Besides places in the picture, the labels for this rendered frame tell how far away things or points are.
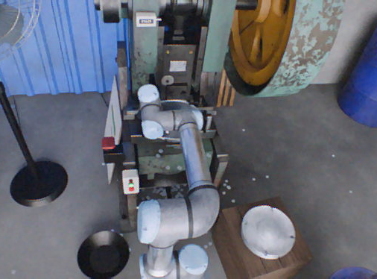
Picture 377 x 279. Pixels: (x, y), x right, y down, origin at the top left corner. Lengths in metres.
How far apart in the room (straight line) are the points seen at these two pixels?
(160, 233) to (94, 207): 1.34
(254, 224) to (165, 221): 0.93
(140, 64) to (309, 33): 0.66
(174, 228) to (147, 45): 0.74
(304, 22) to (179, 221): 0.73
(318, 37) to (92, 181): 1.73
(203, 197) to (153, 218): 0.16
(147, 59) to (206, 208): 0.70
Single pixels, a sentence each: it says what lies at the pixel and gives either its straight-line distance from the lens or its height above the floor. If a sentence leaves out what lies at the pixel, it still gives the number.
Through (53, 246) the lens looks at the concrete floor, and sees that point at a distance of 2.08.
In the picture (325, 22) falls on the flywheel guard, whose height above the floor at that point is 1.44.
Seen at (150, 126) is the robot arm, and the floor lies 1.07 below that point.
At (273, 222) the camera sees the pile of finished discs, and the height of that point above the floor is 0.39.
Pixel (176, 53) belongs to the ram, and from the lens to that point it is 1.36.
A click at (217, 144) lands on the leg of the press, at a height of 0.64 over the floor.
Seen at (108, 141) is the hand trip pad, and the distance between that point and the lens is 1.46.
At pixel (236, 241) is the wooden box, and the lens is 1.68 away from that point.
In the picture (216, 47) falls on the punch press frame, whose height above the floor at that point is 1.18.
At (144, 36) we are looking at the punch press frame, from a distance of 1.25.
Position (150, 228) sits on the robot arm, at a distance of 0.84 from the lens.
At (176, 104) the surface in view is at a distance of 1.62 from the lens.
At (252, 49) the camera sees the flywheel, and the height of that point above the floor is 1.12.
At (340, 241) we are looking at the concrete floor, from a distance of 2.37.
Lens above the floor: 1.82
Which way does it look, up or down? 46 degrees down
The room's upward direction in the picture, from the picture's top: 9 degrees clockwise
